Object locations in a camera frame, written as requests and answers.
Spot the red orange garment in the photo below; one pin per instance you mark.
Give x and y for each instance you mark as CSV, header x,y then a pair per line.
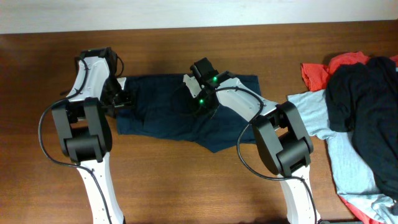
x,y
326,70

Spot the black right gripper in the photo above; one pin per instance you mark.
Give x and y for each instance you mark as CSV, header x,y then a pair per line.
x,y
196,111

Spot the dark navy garment pile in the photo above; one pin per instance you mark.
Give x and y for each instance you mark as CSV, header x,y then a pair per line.
x,y
362,99

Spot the navy blue shorts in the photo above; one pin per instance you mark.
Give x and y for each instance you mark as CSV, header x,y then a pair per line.
x,y
165,109

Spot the light blue patterned cloth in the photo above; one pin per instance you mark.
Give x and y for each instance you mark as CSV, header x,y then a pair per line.
x,y
353,178

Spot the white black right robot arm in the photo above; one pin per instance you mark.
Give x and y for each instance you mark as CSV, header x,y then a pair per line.
x,y
282,141

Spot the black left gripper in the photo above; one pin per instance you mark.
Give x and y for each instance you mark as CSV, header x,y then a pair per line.
x,y
128,102

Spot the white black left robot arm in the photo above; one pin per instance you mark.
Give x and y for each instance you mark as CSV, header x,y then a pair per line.
x,y
83,130

